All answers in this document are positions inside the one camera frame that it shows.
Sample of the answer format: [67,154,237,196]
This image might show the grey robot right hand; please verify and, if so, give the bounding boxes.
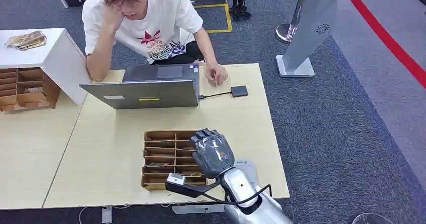
[189,128,236,179]

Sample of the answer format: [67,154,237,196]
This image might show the person's right hand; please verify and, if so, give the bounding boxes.
[100,2,125,29]

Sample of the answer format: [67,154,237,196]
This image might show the person's left hand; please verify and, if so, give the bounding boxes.
[205,62,229,87]

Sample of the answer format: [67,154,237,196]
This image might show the black adapter hub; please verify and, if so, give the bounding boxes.
[230,85,249,98]

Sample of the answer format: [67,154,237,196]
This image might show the person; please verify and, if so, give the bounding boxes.
[81,0,229,87]

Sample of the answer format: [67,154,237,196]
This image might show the pale flat box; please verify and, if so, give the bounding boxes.
[234,160,258,184]

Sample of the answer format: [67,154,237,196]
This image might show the wooden card box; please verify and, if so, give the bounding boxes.
[0,67,61,114]
[141,130,208,192]

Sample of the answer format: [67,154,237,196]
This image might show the white cabinet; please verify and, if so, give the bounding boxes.
[0,28,92,106]

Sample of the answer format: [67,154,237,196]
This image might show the grey laptop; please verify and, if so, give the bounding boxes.
[79,63,200,110]

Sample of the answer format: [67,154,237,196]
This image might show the black robot legs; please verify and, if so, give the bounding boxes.
[229,0,253,21]

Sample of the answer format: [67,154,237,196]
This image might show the grey kiosk stand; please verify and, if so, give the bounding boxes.
[276,0,339,78]

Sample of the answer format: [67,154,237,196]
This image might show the white power adapter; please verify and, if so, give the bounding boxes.
[101,206,113,224]

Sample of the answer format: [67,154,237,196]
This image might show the clear round object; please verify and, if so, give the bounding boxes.
[352,213,396,224]

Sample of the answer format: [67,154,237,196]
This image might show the black adapter cable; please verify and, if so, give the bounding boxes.
[199,91,232,100]

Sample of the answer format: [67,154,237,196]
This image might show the grey metal desk bracket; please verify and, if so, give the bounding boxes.
[172,204,226,215]

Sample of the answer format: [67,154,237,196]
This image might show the yellow floor tape frame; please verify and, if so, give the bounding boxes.
[194,3,233,34]

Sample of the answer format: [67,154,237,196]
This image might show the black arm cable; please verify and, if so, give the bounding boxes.
[199,184,273,207]

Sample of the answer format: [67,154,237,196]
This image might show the chrome stanchion post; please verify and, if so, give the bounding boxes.
[276,0,313,45]

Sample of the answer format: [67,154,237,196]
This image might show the white cable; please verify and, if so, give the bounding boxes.
[78,206,90,224]

